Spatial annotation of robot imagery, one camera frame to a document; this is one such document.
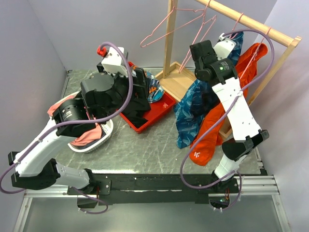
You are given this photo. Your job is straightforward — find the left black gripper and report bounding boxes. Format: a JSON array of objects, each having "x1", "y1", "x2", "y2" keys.
[{"x1": 98, "y1": 63, "x2": 151, "y2": 122}]

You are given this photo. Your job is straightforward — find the blue leaf-print shorts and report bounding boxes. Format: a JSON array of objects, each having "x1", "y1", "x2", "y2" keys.
[{"x1": 173, "y1": 31, "x2": 245, "y2": 149}]

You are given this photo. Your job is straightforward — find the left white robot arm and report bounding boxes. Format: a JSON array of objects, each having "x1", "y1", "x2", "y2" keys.
[{"x1": 9, "y1": 68, "x2": 149, "y2": 194}]

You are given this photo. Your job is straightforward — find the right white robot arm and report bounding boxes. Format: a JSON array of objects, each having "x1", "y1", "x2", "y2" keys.
[{"x1": 189, "y1": 43, "x2": 269, "y2": 193}]

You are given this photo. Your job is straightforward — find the orange dotted patterned shorts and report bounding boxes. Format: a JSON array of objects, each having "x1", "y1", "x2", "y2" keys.
[{"x1": 130, "y1": 65, "x2": 166, "y2": 104}]

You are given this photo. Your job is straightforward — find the black garment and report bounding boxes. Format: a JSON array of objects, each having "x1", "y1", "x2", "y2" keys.
[{"x1": 122, "y1": 93, "x2": 151, "y2": 128}]

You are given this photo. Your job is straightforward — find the red plastic tray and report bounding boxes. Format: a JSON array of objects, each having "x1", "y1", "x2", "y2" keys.
[{"x1": 120, "y1": 92, "x2": 176, "y2": 134}]

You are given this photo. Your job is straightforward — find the wooden clothes rack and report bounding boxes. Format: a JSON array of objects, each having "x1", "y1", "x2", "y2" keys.
[{"x1": 154, "y1": 0, "x2": 303, "y2": 139}]

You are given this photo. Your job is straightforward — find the white perforated basket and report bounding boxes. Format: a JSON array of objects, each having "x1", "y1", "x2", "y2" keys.
[{"x1": 49, "y1": 91, "x2": 114, "y2": 153}]

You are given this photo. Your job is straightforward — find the dark grey cloth in basket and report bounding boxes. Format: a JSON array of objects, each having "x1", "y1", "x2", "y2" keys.
[{"x1": 78, "y1": 129, "x2": 107, "y2": 149}]

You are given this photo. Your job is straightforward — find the pink cloth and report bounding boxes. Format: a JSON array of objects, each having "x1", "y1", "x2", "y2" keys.
[{"x1": 47, "y1": 92, "x2": 102, "y2": 147}]

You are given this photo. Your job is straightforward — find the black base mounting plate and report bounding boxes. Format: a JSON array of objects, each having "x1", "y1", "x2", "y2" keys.
[{"x1": 67, "y1": 173, "x2": 239, "y2": 209}]

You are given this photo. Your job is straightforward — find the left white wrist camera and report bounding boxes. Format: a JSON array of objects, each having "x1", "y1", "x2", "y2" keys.
[{"x1": 97, "y1": 45, "x2": 127, "y2": 76}]

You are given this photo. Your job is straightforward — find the pink wire hanger with shorts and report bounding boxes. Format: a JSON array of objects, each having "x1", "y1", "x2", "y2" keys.
[{"x1": 240, "y1": 27, "x2": 272, "y2": 79}]

